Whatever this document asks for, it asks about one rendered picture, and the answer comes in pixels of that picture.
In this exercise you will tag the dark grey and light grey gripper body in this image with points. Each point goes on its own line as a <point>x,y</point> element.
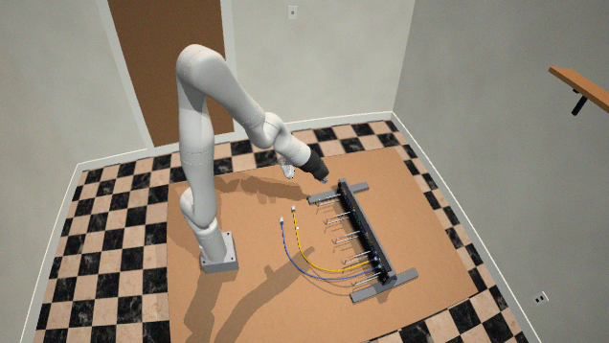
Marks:
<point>306,160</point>

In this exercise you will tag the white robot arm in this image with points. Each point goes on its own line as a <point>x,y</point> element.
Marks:
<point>204,70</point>

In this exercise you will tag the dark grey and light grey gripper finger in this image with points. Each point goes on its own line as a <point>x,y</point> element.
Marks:
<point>324,181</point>

